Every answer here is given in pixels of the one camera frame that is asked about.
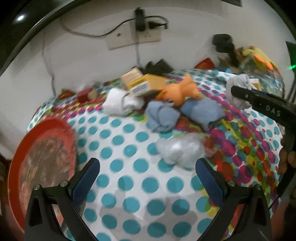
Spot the large clear bag with items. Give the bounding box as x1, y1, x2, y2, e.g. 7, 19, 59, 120
240, 60, 287, 99

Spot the red shiny wrapper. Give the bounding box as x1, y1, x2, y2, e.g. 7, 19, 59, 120
58, 90, 75, 99

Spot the small red box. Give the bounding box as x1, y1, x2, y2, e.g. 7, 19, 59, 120
77, 90, 92, 102

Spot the thick dark curved cable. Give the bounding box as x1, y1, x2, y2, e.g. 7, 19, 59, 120
60, 17, 138, 38

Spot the black crumpled cloth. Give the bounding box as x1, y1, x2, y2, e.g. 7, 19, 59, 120
139, 59, 174, 76

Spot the blue cloth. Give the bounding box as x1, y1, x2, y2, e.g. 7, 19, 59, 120
180, 98, 226, 130

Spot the grey-white knotted sock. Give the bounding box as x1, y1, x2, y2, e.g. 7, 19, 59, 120
225, 74, 252, 110

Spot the black plug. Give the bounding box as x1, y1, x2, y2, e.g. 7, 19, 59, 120
147, 16, 169, 30

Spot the thin black wall cable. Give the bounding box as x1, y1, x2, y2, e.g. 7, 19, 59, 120
42, 45, 56, 94

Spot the clear plastic bag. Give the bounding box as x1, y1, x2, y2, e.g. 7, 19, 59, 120
156, 134, 206, 167

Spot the red plastic basin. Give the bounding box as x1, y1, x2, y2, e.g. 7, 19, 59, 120
7, 117, 77, 234

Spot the black stand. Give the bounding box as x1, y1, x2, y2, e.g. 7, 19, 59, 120
213, 34, 239, 67

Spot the small yellow cardboard box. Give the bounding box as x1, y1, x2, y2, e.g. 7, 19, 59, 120
120, 67, 144, 90

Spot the beige wall power socket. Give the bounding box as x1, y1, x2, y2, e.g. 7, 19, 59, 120
135, 28, 162, 44

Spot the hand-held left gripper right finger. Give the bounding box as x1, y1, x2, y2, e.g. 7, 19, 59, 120
195, 158, 272, 241

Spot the person's right hand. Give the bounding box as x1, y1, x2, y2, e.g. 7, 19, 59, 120
278, 136, 296, 175

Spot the white sock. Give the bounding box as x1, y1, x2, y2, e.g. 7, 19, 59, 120
102, 88, 144, 116

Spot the grey-blue cloth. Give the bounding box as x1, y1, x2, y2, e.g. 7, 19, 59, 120
145, 101, 181, 133

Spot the red flat packet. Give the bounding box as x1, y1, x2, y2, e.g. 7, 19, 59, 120
195, 58, 216, 69

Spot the polka dot blanket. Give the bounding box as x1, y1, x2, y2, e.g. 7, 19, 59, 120
26, 68, 287, 241

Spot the black power adapter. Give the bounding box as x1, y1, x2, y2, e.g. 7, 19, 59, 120
135, 7, 147, 32

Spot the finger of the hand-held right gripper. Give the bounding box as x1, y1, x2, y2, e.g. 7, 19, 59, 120
231, 85, 287, 100

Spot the beige wall plate round hole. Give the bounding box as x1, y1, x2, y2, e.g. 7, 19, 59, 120
105, 27, 137, 51

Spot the large yellow cardboard box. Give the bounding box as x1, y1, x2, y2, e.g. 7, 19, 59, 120
127, 74, 172, 97

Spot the orange cloth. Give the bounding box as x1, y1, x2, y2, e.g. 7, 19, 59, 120
156, 74, 199, 106

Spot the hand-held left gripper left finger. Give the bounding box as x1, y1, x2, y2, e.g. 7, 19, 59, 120
24, 158, 100, 241

